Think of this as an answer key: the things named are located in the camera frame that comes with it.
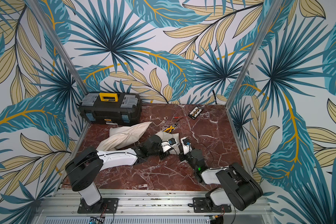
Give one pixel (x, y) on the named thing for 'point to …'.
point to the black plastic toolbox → (111, 108)
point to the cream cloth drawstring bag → (164, 136)
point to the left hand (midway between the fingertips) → (171, 148)
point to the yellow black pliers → (171, 128)
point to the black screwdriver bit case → (195, 112)
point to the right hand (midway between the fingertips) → (172, 147)
